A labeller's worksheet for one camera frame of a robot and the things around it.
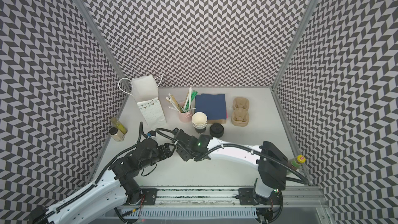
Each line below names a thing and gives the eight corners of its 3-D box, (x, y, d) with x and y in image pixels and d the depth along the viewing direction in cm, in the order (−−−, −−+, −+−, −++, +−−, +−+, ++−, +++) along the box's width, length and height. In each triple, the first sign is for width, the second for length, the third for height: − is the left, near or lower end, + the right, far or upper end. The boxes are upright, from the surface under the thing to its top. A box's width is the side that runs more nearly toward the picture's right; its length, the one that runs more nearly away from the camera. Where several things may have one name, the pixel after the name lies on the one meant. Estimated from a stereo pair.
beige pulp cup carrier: (230, 125, 98) (232, 121, 93) (232, 101, 111) (233, 95, 106) (247, 128, 97) (249, 123, 92) (247, 103, 110) (249, 97, 105)
